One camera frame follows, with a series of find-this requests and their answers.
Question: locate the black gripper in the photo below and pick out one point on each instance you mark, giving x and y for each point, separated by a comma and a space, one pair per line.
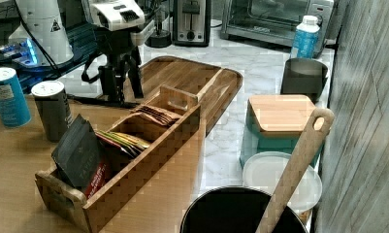
118, 44

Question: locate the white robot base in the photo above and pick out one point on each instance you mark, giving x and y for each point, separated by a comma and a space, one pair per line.
42, 29

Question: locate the brown tea bags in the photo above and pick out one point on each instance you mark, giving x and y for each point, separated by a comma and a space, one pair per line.
156, 114

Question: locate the green yellow tea bags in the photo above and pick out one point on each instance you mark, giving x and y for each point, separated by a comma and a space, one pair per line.
129, 144

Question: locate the wooden tea organizer box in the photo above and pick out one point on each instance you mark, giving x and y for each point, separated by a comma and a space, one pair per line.
129, 175

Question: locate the dark cylindrical pepper container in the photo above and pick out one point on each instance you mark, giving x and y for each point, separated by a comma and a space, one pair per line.
53, 107

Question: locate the silver toaster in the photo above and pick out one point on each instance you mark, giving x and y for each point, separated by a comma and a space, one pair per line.
192, 23

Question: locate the wooden cutting board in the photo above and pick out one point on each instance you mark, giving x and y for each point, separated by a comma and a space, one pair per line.
215, 86

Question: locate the black tea bag packet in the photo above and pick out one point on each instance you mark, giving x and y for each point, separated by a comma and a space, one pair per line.
77, 154

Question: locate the red tea bag packet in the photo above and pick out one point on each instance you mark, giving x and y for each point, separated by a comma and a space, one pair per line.
102, 174

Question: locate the blue cylindrical salt container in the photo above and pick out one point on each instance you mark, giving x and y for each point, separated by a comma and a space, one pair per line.
14, 111

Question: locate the stainless toaster oven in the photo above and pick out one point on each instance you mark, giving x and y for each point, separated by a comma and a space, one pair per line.
274, 21

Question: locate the teal canister with wooden lid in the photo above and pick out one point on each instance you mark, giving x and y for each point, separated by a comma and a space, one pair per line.
274, 123

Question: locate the white plate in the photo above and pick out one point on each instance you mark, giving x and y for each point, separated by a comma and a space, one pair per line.
264, 169

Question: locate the black utensil holder pot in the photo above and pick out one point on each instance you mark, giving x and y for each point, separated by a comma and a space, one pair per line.
227, 209

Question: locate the dark grey metal cup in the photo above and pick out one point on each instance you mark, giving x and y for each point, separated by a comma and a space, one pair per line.
304, 76

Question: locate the blue white plastic bottle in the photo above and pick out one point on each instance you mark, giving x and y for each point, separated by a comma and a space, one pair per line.
305, 39

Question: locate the wooden spoon handle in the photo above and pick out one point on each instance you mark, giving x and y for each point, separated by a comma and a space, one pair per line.
312, 137

